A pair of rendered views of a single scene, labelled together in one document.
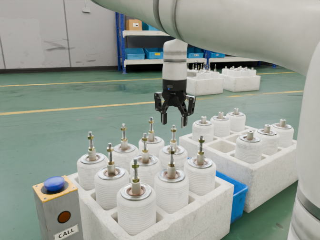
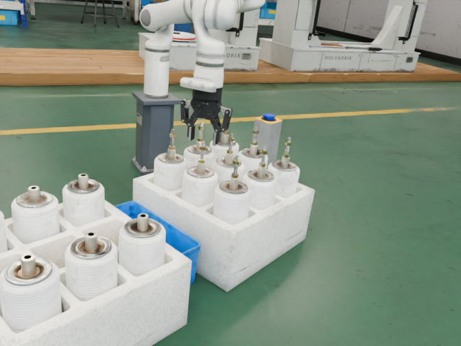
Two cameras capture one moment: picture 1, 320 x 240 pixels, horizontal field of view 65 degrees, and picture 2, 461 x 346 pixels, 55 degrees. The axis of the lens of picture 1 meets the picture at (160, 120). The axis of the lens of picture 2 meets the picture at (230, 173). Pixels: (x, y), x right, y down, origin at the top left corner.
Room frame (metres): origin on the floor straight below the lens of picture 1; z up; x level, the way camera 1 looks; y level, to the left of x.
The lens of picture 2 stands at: (1.86, -0.19, 0.74)
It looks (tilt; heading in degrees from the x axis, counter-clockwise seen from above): 24 degrees down; 168
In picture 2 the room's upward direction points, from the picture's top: 6 degrees clockwise
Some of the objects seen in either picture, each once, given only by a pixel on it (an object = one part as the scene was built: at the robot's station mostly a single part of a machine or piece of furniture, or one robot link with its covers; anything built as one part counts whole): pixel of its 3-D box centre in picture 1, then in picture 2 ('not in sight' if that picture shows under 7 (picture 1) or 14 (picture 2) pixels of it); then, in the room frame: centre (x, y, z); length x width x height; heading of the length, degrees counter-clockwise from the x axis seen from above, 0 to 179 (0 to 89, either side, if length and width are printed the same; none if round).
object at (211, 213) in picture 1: (146, 205); (223, 210); (0.69, 0.04, 0.09); 0.39 x 0.39 x 0.18; 40
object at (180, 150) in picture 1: (173, 150); (200, 171); (0.77, -0.05, 0.25); 0.08 x 0.08 x 0.01
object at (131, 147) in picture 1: (124, 148); (261, 176); (0.78, 0.12, 0.25); 0.08 x 0.08 x 0.01
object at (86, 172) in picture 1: (95, 184); (279, 193); (0.71, 0.21, 0.16); 0.10 x 0.10 x 0.18
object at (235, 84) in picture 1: (237, 81); not in sight; (3.30, -1.03, 0.09); 0.39 x 0.39 x 0.18; 21
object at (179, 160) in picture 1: (173, 174); (198, 201); (0.77, -0.05, 0.16); 0.10 x 0.10 x 0.18
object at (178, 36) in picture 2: not in sight; (176, 36); (-1.67, 0.00, 0.29); 0.30 x 0.30 x 0.06
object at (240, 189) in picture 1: (205, 187); (149, 245); (0.84, -0.18, 0.06); 0.30 x 0.11 x 0.12; 38
